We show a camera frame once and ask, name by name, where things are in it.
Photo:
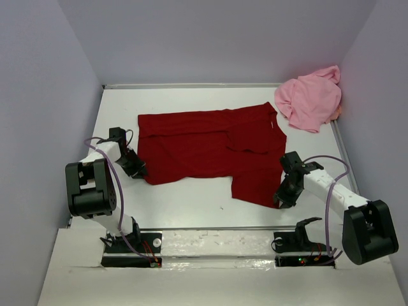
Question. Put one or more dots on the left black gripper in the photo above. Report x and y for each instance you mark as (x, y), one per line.
(138, 167)

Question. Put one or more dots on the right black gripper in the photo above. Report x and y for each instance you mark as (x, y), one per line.
(288, 201)

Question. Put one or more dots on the red t shirt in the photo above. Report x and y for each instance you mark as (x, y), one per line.
(244, 144)

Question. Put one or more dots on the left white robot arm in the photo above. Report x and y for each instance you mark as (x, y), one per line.
(94, 191)

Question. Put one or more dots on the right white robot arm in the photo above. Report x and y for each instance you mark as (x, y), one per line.
(361, 229)

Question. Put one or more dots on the pink t shirt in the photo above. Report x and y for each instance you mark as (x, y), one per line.
(312, 100)

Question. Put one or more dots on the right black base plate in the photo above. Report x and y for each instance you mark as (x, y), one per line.
(290, 252)

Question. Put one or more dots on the metal rail at front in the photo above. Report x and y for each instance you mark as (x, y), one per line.
(272, 228)

